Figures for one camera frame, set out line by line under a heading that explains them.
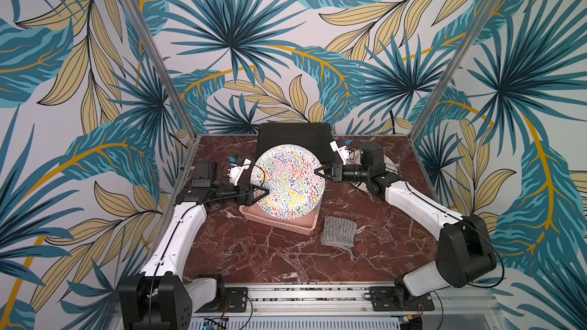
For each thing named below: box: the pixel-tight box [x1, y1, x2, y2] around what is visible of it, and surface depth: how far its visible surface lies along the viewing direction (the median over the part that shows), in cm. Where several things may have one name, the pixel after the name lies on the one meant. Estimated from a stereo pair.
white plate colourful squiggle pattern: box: [249, 143, 327, 220], surface depth 78 cm
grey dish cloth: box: [320, 216, 357, 261], surface depth 87 cm
